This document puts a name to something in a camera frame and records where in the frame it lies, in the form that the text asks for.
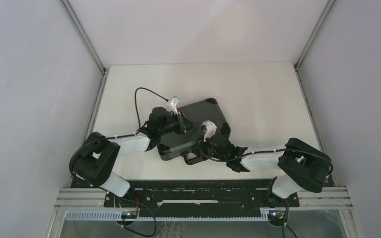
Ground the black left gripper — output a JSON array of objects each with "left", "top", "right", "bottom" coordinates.
[{"left": 158, "top": 111, "right": 197, "bottom": 136}]

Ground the black poker chip case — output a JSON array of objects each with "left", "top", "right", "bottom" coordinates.
[{"left": 157, "top": 98, "right": 231, "bottom": 165}]

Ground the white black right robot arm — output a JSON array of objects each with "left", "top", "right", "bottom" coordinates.
[{"left": 198, "top": 135, "right": 334, "bottom": 206}]

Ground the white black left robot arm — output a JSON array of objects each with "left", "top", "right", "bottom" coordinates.
[{"left": 69, "top": 107, "right": 195, "bottom": 207}]

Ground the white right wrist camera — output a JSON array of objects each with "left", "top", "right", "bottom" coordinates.
[{"left": 200, "top": 120, "right": 217, "bottom": 142}]

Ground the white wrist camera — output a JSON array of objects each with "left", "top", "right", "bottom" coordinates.
[
  {"left": 200, "top": 120, "right": 217, "bottom": 142},
  {"left": 166, "top": 96, "right": 180, "bottom": 115}
]

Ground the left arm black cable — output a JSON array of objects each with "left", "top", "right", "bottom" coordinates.
[{"left": 134, "top": 87, "right": 170, "bottom": 130}]

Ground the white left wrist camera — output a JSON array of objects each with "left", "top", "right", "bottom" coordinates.
[{"left": 166, "top": 96, "right": 180, "bottom": 115}]

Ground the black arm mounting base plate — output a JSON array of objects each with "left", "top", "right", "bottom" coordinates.
[{"left": 104, "top": 179, "right": 296, "bottom": 219}]

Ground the white slotted cable duct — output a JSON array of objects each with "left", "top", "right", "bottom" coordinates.
[{"left": 65, "top": 211, "right": 272, "bottom": 222}]

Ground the aluminium frame rail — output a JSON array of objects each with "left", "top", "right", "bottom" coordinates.
[{"left": 55, "top": 187, "right": 353, "bottom": 210}]

